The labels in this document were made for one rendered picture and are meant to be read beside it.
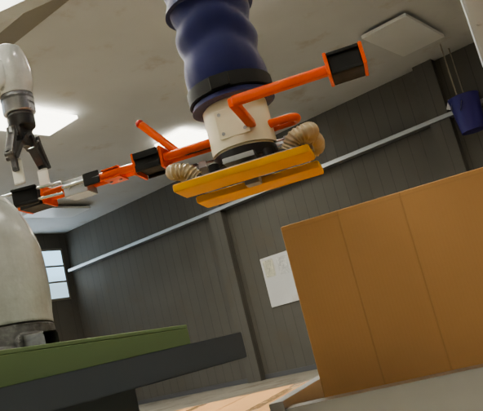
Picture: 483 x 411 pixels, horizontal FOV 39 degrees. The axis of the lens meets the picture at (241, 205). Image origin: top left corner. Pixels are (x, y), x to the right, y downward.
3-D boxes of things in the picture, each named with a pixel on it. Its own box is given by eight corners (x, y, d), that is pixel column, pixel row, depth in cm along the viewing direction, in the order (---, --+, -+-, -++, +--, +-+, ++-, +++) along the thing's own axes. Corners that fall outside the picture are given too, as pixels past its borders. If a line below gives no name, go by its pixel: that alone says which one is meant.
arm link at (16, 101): (39, 97, 194) (42, 116, 192) (11, 106, 195) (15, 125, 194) (22, 87, 185) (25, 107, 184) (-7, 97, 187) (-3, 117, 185)
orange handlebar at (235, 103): (343, 113, 172) (340, 100, 173) (332, 75, 143) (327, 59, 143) (24, 213, 189) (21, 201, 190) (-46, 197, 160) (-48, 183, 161)
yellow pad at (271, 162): (316, 160, 164) (310, 140, 165) (310, 151, 155) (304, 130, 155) (186, 198, 171) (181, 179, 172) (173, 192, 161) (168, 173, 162)
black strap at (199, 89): (281, 100, 185) (277, 86, 186) (264, 72, 162) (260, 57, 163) (204, 125, 189) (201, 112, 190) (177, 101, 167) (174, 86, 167)
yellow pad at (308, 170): (324, 174, 182) (319, 156, 183) (320, 166, 173) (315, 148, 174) (207, 208, 189) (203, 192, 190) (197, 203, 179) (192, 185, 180)
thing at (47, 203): (59, 206, 188) (55, 189, 189) (45, 202, 181) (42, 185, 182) (32, 214, 190) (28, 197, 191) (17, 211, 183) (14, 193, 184)
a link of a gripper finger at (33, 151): (18, 139, 188) (19, 137, 190) (37, 173, 194) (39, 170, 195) (31, 135, 188) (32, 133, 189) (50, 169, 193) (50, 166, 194)
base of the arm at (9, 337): (-8, 362, 86) (-16, 319, 87) (-78, 395, 99) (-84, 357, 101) (108, 342, 99) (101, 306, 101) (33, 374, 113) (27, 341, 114)
